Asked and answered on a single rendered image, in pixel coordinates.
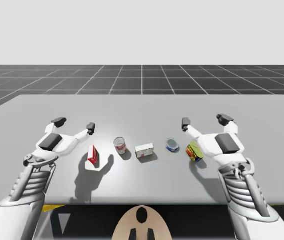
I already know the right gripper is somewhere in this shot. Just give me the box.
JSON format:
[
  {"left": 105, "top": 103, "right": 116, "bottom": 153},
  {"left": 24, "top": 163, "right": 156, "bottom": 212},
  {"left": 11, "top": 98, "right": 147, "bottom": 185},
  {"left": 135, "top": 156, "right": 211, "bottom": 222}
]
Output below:
[{"left": 181, "top": 113, "right": 247, "bottom": 159}]

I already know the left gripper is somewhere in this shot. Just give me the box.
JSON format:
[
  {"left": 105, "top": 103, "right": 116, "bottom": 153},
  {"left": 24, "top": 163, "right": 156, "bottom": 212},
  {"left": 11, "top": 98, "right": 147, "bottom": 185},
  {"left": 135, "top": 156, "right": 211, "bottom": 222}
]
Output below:
[{"left": 31, "top": 116, "right": 96, "bottom": 161}]

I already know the green and blue rectangular can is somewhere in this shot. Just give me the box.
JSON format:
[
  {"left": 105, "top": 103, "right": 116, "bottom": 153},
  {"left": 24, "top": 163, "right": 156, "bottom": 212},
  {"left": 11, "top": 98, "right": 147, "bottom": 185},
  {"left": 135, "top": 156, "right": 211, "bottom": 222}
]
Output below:
[{"left": 185, "top": 141, "right": 205, "bottom": 164}]

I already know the blue flat can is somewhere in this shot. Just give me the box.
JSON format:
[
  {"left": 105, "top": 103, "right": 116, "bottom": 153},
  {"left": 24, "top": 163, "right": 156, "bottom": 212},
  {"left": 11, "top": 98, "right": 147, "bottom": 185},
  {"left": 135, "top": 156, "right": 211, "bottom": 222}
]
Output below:
[{"left": 165, "top": 137, "right": 180, "bottom": 153}]

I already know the red and white can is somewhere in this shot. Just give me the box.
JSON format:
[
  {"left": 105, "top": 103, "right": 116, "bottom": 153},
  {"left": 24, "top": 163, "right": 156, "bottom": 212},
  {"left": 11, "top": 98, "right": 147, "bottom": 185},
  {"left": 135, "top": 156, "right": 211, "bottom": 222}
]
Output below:
[{"left": 113, "top": 136, "right": 128, "bottom": 155}]

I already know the red and white carton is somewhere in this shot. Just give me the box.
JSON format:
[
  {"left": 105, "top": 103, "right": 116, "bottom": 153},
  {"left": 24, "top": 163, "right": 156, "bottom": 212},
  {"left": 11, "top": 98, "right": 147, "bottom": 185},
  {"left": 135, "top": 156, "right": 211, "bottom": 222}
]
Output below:
[{"left": 134, "top": 142, "right": 155, "bottom": 159}]

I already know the tan robot part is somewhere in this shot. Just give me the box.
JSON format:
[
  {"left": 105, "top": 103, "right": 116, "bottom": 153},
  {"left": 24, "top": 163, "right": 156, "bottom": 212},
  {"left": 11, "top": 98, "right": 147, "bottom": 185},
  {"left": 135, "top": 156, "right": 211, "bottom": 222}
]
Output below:
[{"left": 111, "top": 204, "right": 173, "bottom": 240}]

